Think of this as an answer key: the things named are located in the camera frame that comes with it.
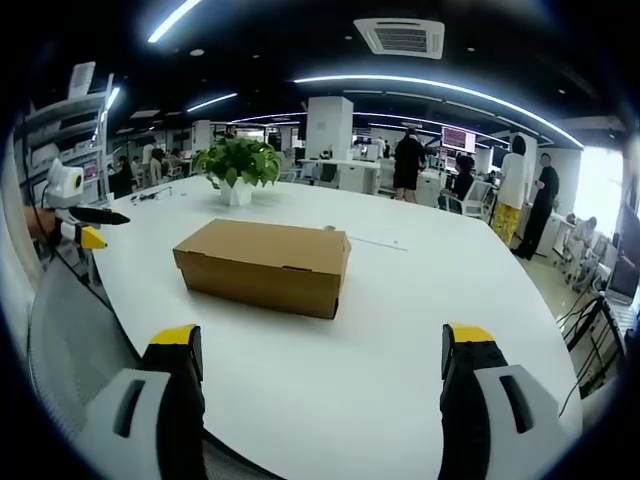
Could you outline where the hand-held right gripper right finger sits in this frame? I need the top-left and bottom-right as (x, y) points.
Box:
(438, 322), (564, 480)

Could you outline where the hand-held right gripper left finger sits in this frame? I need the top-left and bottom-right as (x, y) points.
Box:
(74, 323), (207, 480)

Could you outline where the brown cardboard shoe box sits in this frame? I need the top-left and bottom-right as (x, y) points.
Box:
(172, 217), (353, 321)

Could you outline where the person's left hand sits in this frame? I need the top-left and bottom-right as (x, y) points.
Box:
(22, 206), (60, 245)

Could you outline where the white metal shelf rack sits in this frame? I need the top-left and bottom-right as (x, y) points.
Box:
(19, 62), (121, 201)

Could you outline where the grey mesh office chair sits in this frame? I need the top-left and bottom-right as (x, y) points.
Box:
(27, 249), (146, 441)

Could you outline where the green potted plant white pot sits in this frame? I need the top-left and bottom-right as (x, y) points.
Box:
(192, 137), (284, 207)

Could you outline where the short ceiling lamp strip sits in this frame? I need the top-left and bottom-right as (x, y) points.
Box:
(147, 0), (201, 44)
(185, 92), (239, 114)

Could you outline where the grey laptop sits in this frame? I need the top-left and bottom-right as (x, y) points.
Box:
(607, 259), (640, 306)

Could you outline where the white table socket strip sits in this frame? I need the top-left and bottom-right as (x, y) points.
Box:
(323, 224), (409, 252)

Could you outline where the long ceiling lamp strip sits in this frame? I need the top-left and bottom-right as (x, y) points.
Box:
(293, 74), (585, 149)

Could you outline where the ceiling air conditioner vent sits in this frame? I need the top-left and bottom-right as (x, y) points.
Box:
(353, 18), (446, 60)

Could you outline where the loose black cable bundle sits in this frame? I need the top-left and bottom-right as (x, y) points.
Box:
(130, 187), (174, 203)

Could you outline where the pink wall screen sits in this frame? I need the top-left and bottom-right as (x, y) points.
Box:
(442, 125), (476, 154)

